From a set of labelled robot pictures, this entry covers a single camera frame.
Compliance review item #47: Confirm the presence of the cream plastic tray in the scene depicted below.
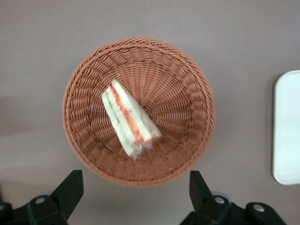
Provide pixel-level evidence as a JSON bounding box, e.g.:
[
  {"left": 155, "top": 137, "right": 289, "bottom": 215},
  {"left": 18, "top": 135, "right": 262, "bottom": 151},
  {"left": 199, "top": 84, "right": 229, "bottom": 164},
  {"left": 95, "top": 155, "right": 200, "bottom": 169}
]
[{"left": 272, "top": 69, "right": 300, "bottom": 186}]

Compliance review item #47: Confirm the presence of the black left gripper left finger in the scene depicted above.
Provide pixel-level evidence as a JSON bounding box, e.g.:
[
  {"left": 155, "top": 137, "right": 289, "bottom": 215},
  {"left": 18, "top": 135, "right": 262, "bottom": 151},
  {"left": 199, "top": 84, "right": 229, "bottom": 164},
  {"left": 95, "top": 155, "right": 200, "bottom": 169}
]
[{"left": 13, "top": 170, "right": 84, "bottom": 225}]

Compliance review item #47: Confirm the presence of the triangle sandwich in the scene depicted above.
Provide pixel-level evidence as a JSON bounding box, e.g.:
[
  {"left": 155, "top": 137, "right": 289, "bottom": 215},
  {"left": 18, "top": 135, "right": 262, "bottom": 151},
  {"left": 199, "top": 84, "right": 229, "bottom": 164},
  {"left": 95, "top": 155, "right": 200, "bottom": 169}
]
[{"left": 101, "top": 79, "right": 163, "bottom": 161}]

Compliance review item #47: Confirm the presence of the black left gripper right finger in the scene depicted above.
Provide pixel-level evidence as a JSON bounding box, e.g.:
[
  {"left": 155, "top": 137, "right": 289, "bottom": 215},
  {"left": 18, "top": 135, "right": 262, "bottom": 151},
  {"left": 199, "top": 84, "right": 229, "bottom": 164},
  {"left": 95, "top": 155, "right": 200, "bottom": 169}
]
[{"left": 180, "top": 170, "right": 247, "bottom": 225}]

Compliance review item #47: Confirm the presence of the round brown wicker basket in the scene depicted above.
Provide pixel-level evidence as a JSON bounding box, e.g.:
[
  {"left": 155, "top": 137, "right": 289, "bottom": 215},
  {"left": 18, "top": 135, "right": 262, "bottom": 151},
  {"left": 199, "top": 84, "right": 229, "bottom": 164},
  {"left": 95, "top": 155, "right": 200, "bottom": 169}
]
[{"left": 62, "top": 37, "right": 217, "bottom": 188}]

